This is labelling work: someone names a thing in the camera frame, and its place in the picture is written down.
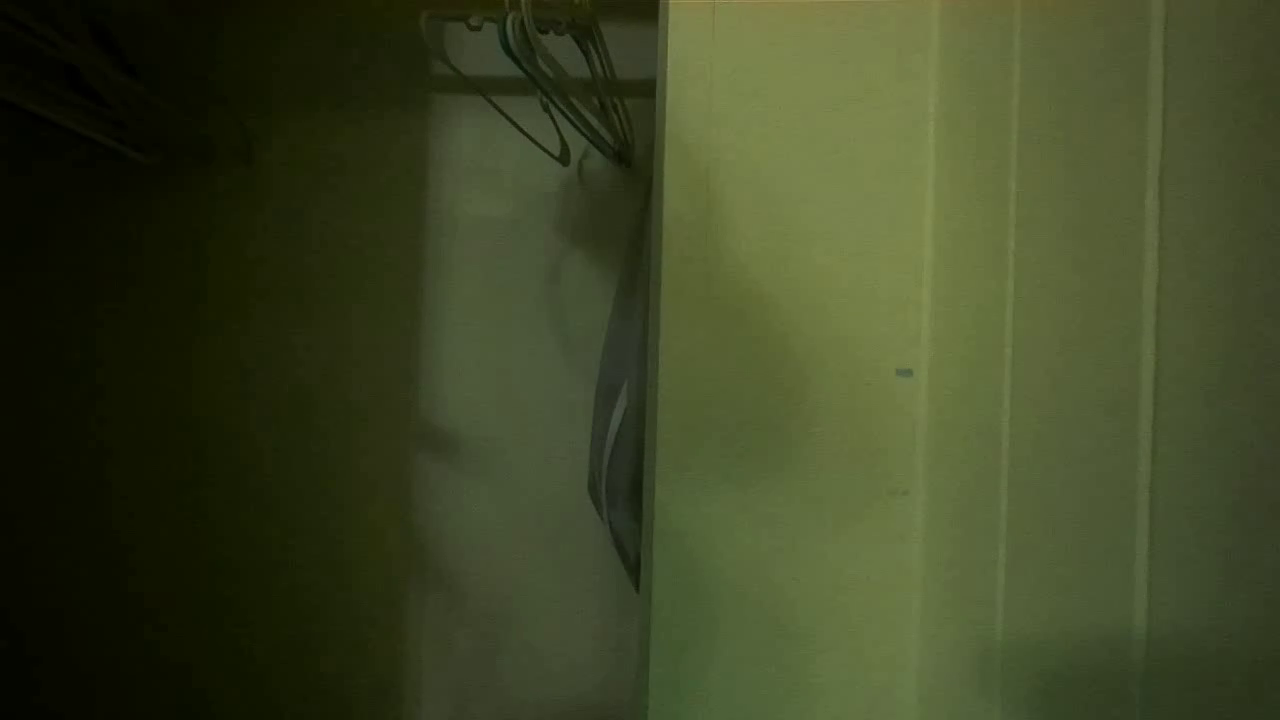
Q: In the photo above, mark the grey zippered garment bag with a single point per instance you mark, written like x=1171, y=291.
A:
x=616, y=415

